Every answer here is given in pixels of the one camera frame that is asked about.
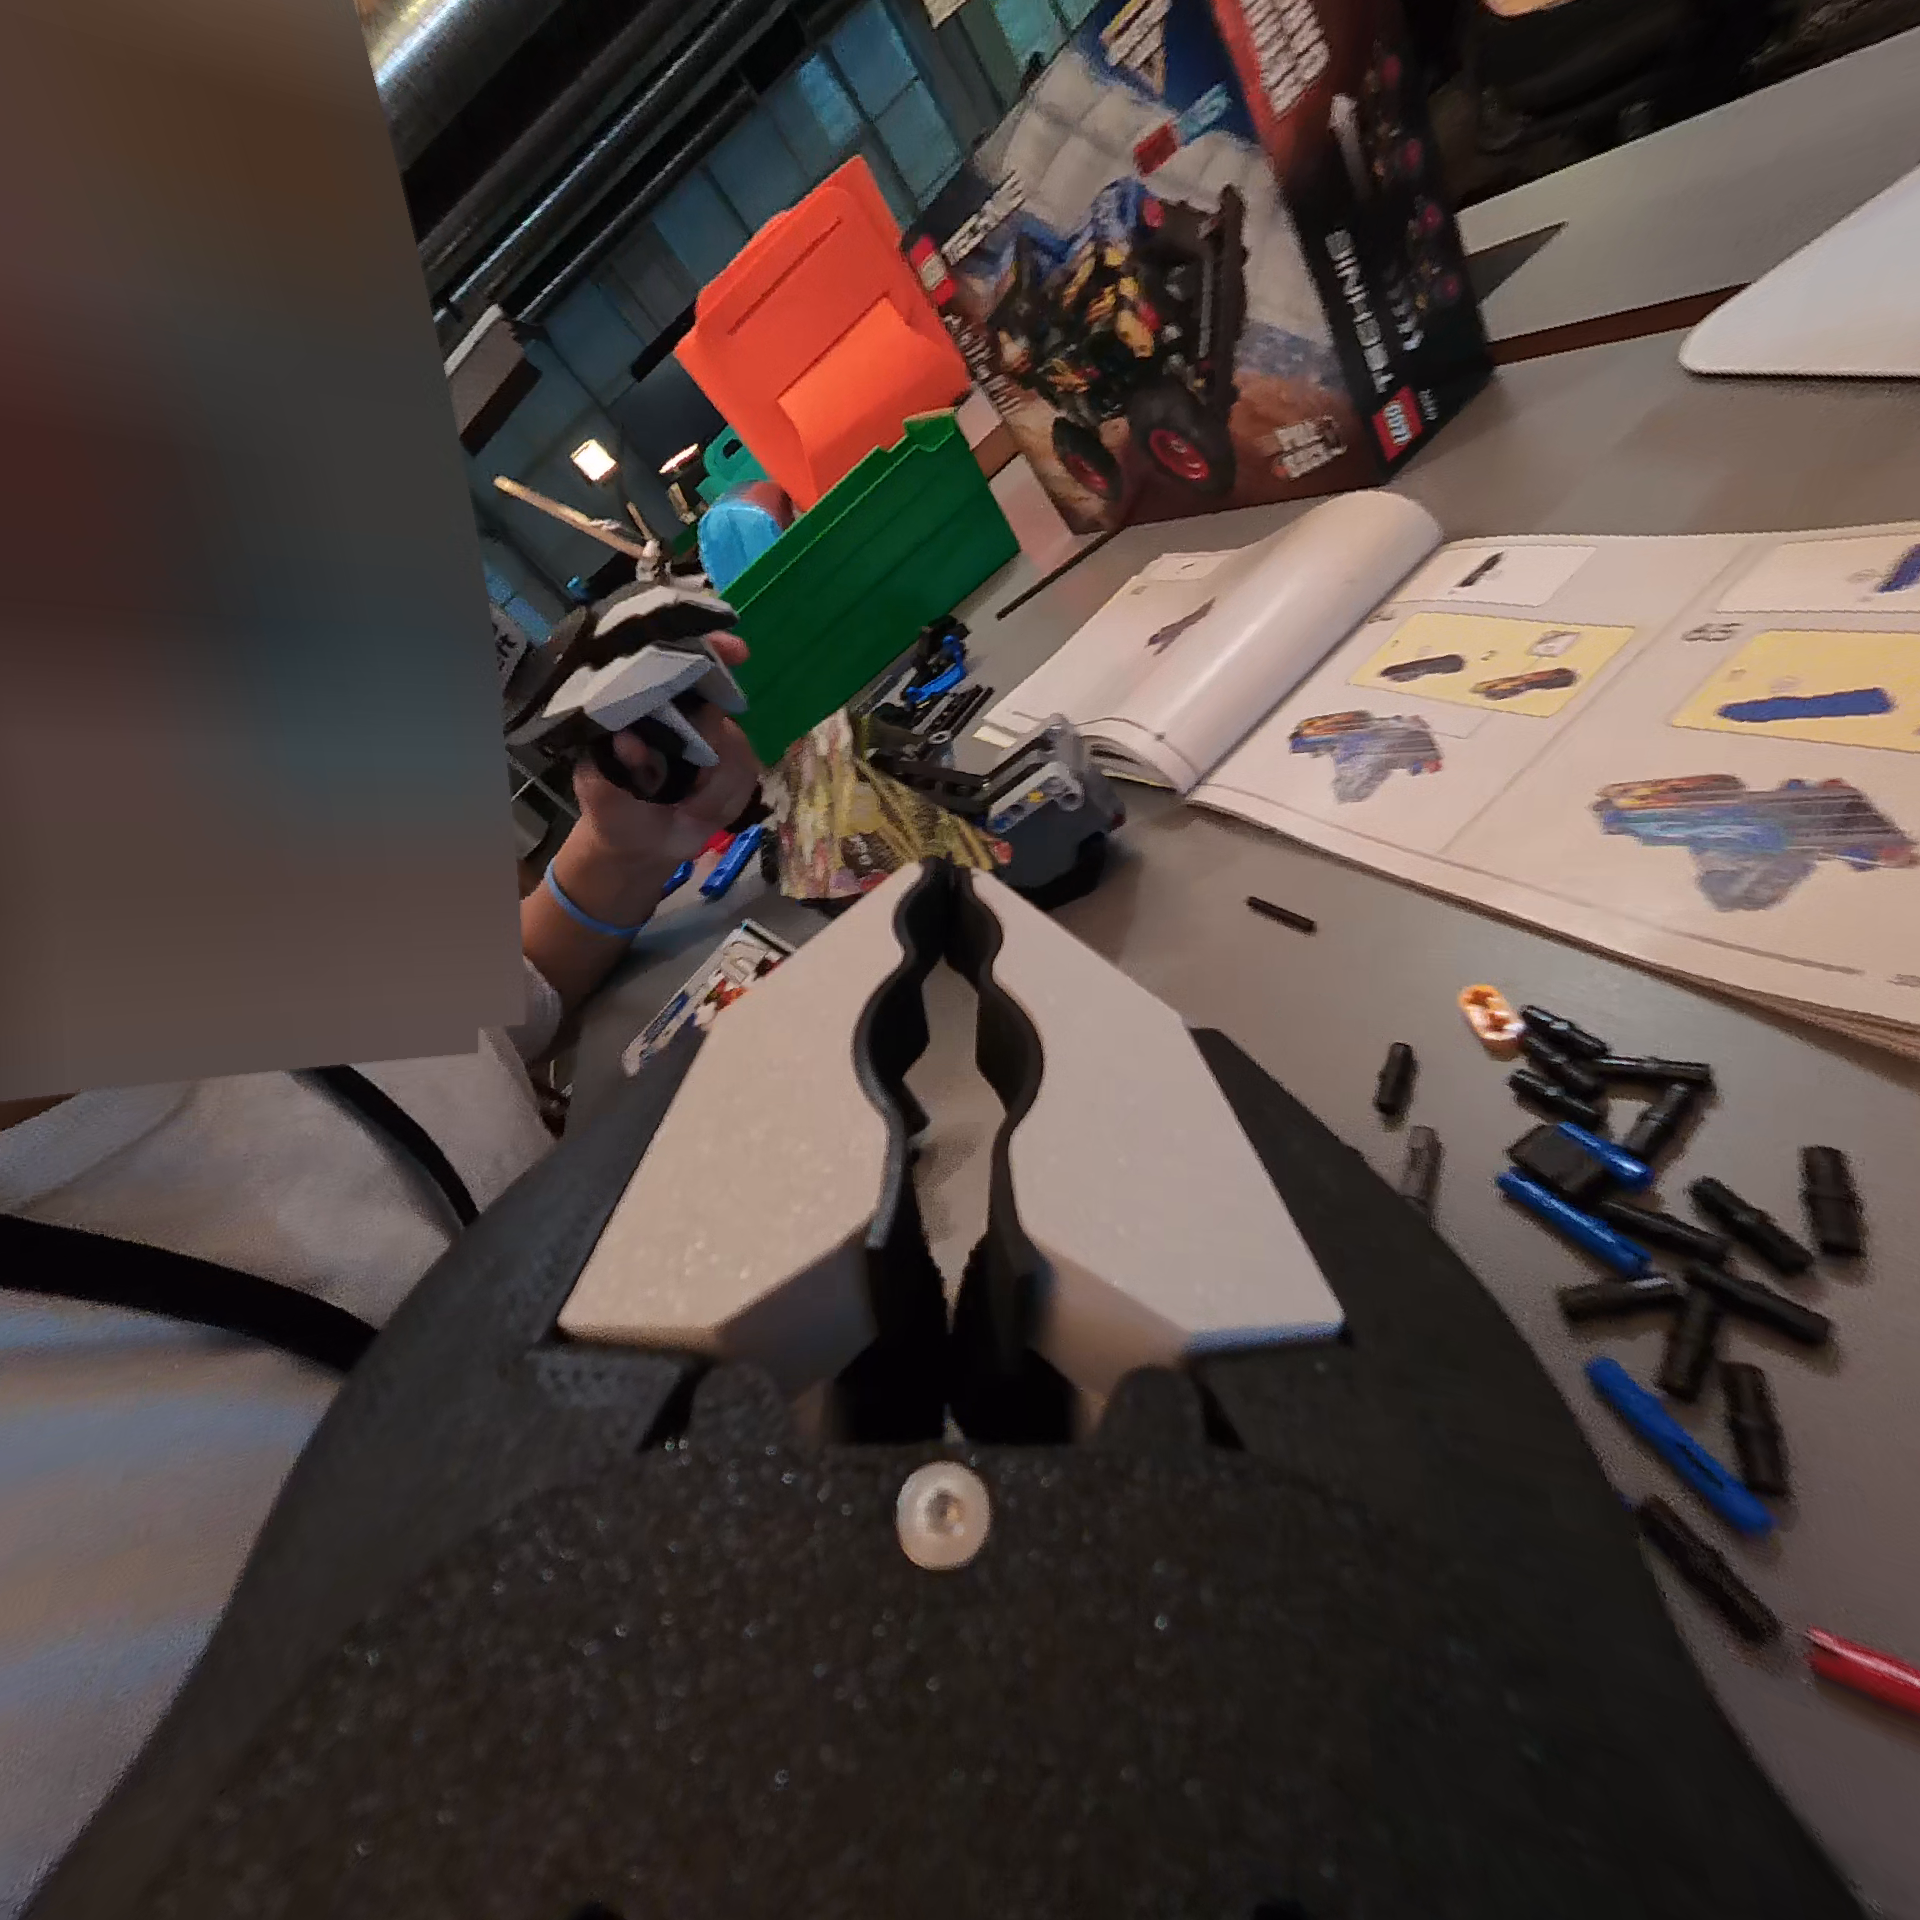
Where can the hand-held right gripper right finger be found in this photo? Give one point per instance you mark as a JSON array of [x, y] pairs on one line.
[[1156, 1185]]

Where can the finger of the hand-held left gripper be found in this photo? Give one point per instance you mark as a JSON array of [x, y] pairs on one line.
[[661, 619], [646, 683]]

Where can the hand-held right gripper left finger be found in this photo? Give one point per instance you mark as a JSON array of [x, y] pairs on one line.
[[750, 1185]]

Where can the lego sticker sheet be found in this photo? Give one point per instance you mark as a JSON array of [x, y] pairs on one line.
[[714, 991]]

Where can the person's left forearm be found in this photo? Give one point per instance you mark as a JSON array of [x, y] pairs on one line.
[[578, 944]]

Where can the short black lego axle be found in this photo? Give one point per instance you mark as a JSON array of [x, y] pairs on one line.
[[1280, 916]]

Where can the orange lego connector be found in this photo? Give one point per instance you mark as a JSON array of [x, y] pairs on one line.
[[1489, 1011]]

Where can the grey lego assembly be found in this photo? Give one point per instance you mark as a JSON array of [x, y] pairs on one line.
[[1049, 803]]

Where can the blue lego pin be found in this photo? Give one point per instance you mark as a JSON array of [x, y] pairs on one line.
[[1674, 1441], [1569, 1220], [1606, 1153]]

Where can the lego instruction booklet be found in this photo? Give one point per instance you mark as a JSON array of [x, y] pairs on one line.
[[1500, 751]]

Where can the pile of black lego pins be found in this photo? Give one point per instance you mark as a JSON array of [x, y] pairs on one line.
[[1740, 1214]]

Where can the lego set box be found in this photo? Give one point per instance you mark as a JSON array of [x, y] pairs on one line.
[[1201, 270]]

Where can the red lego piece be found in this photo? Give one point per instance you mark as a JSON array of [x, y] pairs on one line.
[[1868, 1675]]

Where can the person's left hand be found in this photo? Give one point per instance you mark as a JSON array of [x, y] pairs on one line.
[[705, 822]]

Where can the crinkled plastic bag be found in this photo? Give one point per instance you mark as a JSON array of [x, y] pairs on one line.
[[744, 533]]

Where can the instruction board on stand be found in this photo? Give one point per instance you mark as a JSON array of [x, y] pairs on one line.
[[564, 509]]

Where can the green plastic carrier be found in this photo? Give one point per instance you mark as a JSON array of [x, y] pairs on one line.
[[728, 454]]

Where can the green plastic bin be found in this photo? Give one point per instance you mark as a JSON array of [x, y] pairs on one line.
[[869, 600]]

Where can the blue wristband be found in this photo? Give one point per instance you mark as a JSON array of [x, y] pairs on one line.
[[592, 909]]

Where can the orange plastic bin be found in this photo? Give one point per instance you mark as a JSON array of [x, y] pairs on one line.
[[809, 329]]

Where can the black chest harness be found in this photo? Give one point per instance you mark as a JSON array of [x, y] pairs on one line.
[[149, 1283]]

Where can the white stand base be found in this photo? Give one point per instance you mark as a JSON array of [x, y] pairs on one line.
[[1829, 300]]

